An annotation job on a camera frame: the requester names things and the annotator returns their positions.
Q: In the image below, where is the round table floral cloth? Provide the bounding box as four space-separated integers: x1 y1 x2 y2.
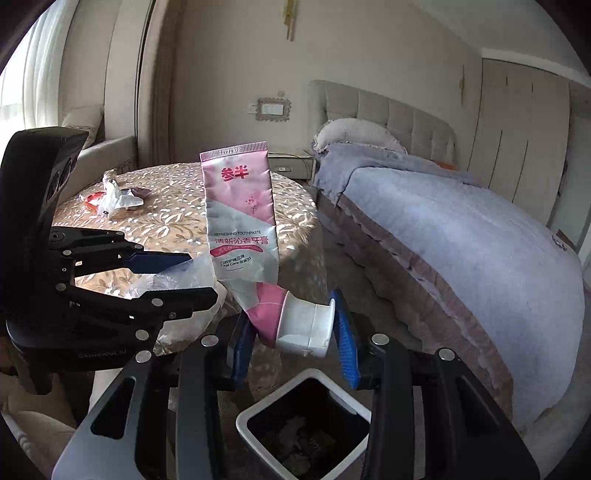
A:
51 161 328 411

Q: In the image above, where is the framed wall switch panel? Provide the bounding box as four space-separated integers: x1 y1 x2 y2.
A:
256 97 293 123

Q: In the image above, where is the beige tufted bed headboard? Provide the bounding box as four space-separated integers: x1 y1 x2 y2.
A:
307 80 459 169

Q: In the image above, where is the beige cloth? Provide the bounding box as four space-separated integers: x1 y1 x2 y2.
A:
0 369 95 480

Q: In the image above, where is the clear plastic bag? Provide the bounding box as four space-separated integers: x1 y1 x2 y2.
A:
106 254 227 356

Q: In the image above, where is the long gold wall lamp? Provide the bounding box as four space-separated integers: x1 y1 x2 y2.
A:
283 0 298 42

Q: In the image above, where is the beige square cushion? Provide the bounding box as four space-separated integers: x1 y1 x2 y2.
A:
60 105 105 148

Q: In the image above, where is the white square trash bin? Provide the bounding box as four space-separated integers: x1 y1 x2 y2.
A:
235 373 374 480

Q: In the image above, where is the white frilled pillow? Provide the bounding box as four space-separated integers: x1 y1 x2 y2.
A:
313 119 408 155

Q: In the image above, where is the brown bed skirt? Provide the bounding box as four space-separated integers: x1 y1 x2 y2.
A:
316 185 515 421

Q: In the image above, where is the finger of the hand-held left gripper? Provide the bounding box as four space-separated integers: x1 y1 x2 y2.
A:
56 283 219 345
52 228 193 278

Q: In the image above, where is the sheer white curtain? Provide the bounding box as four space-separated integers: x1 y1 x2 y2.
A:
0 0 79 130

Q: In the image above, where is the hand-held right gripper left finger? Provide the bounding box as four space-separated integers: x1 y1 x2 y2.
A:
58 314 259 480

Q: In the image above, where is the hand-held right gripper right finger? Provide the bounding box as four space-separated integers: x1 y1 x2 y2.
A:
329 288 541 480

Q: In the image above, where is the grey window seat pad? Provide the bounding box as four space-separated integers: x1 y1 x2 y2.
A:
69 135 139 190

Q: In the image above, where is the orange snack packet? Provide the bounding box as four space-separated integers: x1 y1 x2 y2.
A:
79 191 105 213

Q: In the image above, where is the beige wardrobe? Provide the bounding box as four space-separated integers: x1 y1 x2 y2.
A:
466 58 591 259

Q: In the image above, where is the white crumpled plastic bag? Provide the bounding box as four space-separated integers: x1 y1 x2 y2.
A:
96 182 144 217

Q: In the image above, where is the beige nightstand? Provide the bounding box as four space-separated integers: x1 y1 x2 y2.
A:
268 150 319 181

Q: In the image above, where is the pink white toothpaste tube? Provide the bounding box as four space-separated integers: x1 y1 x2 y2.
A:
198 141 335 360

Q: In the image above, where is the bed with grey blanket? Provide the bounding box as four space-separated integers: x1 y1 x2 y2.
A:
314 142 585 430

